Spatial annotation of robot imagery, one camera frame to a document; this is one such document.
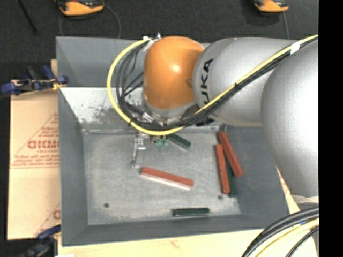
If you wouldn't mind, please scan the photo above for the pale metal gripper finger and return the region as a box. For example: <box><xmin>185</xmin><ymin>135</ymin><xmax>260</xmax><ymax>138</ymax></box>
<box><xmin>137</xmin><ymin>143</ymin><xmax>147</xmax><ymax>169</ymax></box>
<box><xmin>130</xmin><ymin>139</ymin><xmax>139</xmax><ymax>169</ymax></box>

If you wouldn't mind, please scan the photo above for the red-brown flat block, pale side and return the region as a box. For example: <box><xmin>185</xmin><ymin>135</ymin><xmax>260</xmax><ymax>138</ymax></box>
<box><xmin>139</xmin><ymin>166</ymin><xmax>195</xmax><ymax>191</ymax></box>

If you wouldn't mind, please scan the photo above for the grey metal bin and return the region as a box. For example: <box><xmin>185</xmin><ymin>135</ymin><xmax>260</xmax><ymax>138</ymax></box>
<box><xmin>55</xmin><ymin>35</ymin><xmax>292</xmax><ymax>246</ymax></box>

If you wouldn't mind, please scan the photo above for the dark green flat block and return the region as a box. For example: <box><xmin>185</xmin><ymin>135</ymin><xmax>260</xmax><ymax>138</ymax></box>
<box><xmin>171</xmin><ymin>207</ymin><xmax>211</xmax><ymax>217</ymax></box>
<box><xmin>225</xmin><ymin>159</ymin><xmax>238</xmax><ymax>198</ymax></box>
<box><xmin>167</xmin><ymin>133</ymin><xmax>192</xmax><ymax>150</ymax></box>

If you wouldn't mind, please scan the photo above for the brown cardboard board, red print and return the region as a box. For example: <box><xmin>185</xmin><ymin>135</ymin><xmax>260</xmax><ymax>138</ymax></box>
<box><xmin>6</xmin><ymin>88</ymin><xmax>62</xmax><ymax>241</ymax></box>

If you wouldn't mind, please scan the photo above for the black cylinder on white bracket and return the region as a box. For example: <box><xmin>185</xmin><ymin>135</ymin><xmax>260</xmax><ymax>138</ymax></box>
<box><xmin>195</xmin><ymin>118</ymin><xmax>215</xmax><ymax>127</ymax></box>

